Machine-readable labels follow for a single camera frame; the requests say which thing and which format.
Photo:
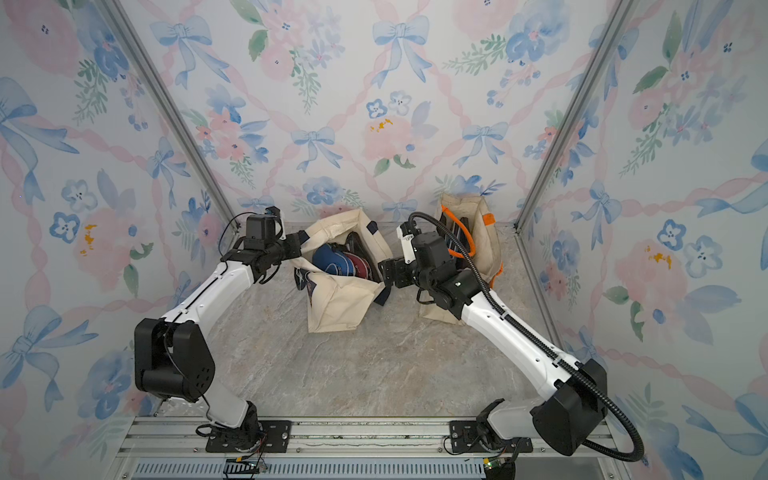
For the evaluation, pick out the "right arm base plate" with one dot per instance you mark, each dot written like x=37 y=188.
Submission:
x=489 y=436

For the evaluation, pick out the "maroon ping pong paddle case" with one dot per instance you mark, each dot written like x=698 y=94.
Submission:
x=361 y=266

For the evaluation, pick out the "aluminium front rail frame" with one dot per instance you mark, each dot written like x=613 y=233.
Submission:
x=348 y=448

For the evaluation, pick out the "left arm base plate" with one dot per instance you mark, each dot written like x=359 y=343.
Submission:
x=262 y=436

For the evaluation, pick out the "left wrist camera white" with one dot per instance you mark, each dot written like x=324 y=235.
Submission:
x=275 y=214

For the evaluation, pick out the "cream canvas bag navy handles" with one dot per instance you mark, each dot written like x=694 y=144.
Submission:
x=338 y=303

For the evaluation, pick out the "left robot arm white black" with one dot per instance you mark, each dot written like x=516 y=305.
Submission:
x=172 y=356

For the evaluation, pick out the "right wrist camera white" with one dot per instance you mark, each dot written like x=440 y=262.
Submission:
x=407 y=232

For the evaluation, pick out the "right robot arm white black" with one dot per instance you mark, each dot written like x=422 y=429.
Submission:
x=570 y=391

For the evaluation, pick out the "dark items in orange bag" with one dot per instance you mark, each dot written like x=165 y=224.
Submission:
x=459 y=227

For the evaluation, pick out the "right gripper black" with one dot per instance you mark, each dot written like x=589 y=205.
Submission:
x=391 y=265

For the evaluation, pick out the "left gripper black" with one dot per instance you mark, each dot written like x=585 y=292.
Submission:
x=294 y=242

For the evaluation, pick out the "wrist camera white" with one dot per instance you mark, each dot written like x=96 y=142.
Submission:
x=275 y=214
x=407 y=232

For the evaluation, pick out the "cream canvas bag orange handles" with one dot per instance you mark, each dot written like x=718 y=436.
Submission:
x=481 y=268

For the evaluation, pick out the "blue ping pong paddle case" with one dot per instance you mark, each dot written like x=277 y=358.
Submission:
x=332 y=261

